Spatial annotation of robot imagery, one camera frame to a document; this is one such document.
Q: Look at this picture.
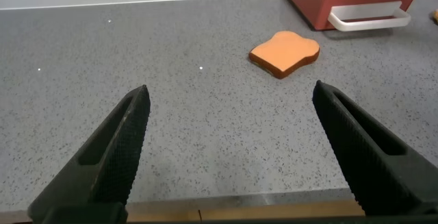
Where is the toast slice with brown crust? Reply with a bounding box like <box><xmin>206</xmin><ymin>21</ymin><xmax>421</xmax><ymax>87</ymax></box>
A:
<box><xmin>248</xmin><ymin>30</ymin><xmax>321</xmax><ymax>80</ymax></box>

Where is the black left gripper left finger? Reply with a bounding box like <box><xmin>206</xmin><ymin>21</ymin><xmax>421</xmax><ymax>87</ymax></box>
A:
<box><xmin>27</xmin><ymin>84</ymin><xmax>151</xmax><ymax>224</ymax></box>

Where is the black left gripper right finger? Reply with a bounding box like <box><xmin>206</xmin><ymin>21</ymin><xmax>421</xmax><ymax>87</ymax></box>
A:
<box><xmin>311</xmin><ymin>79</ymin><xmax>438</xmax><ymax>217</ymax></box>

